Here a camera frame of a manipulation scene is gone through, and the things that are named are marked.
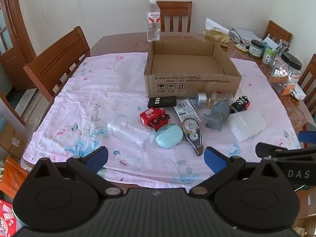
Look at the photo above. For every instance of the black digital timer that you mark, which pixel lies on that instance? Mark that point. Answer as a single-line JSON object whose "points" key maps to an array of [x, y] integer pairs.
{"points": [[161, 101]]}

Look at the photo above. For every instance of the gold bead jar silver lid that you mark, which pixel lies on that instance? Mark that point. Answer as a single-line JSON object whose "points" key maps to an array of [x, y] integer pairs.
{"points": [[205, 100]]}

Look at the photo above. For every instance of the stack of papers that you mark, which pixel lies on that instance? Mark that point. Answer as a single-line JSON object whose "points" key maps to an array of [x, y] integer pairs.
{"points": [[245, 34]]}

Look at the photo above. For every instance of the pink floral tablecloth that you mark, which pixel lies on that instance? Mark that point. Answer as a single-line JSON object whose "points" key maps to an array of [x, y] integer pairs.
{"points": [[98, 91]]}

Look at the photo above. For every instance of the small white box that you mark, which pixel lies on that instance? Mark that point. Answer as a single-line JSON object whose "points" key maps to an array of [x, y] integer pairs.
{"points": [[299, 93]]}

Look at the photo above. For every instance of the red printed package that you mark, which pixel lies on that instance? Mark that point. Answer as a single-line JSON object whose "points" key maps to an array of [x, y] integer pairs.
{"points": [[7, 218]]}

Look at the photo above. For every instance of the cardboard carton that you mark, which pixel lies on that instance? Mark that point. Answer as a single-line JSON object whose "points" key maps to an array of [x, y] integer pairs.
{"points": [[12, 139], [306, 209]]}

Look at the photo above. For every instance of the large clear jar black lid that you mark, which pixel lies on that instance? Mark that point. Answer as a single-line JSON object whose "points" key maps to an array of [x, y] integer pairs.
{"points": [[285, 75]]}

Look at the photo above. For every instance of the light blue oval case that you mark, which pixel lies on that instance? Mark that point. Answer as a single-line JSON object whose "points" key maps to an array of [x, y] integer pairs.
{"points": [[169, 136]]}

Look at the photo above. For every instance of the correction tape dispenser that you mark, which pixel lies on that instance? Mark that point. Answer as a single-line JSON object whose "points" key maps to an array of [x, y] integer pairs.
{"points": [[193, 135]]}

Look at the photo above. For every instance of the gold foil bag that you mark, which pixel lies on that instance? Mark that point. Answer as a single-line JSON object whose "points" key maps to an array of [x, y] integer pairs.
{"points": [[216, 38]]}

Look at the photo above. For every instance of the white barcode packaging card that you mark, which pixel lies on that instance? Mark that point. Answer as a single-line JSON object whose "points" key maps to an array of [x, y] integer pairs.
{"points": [[185, 109]]}

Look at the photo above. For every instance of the orange bag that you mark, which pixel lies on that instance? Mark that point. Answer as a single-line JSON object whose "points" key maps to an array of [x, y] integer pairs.
{"points": [[12, 176]]}

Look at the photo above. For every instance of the wooden door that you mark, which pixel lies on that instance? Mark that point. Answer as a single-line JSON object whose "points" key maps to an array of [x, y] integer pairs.
{"points": [[14, 42]]}

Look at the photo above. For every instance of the yellow flat item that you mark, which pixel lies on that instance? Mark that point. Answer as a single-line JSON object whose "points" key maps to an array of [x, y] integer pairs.
{"points": [[242, 47]]}

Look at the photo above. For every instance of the clear plastic cup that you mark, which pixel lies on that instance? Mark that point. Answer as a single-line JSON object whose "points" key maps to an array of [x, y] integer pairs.
{"points": [[128, 132]]}

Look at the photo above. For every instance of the cardboard box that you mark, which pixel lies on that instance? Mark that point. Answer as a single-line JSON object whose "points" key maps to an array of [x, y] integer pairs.
{"points": [[192, 82]]}

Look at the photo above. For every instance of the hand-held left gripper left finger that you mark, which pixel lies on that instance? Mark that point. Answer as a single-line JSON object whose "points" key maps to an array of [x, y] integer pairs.
{"points": [[97, 157]]}

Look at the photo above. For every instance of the pen holder with pens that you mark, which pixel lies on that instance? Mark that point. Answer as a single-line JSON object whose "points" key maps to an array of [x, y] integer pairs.
{"points": [[283, 48]]}

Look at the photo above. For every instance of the clear plastic water bottle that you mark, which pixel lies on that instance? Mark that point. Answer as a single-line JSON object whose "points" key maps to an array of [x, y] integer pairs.
{"points": [[153, 22]]}

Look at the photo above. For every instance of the white plastic container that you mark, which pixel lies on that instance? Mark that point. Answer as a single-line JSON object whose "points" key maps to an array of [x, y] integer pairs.
{"points": [[246, 126]]}

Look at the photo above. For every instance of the green lid jar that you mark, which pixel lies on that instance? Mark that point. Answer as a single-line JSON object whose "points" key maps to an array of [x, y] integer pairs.
{"points": [[268, 57]]}

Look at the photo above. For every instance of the wooden chair back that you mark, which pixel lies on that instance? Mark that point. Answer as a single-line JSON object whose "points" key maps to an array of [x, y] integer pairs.
{"points": [[174, 17]]}

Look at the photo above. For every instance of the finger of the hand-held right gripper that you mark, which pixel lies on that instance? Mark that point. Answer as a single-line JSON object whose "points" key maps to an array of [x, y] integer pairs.
{"points": [[307, 135], [271, 150]]}

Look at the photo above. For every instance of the grey toy figure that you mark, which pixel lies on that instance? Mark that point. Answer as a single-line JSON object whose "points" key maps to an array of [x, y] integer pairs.
{"points": [[217, 116]]}

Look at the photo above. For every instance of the white paper sheet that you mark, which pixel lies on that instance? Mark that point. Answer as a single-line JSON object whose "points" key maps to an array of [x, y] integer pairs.
{"points": [[214, 24]]}

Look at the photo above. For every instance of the wooden dining chair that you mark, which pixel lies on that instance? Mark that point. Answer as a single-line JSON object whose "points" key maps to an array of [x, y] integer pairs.
{"points": [[308, 84], [56, 64], [276, 32]]}

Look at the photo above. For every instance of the small orange box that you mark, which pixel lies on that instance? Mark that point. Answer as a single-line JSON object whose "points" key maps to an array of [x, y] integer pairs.
{"points": [[287, 90]]}

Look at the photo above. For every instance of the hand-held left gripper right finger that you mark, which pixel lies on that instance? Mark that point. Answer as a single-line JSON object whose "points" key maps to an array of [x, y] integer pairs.
{"points": [[214, 161]]}

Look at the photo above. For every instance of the dark lid glass jar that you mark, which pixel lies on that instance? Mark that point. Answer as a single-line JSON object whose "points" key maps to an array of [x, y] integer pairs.
{"points": [[255, 49]]}

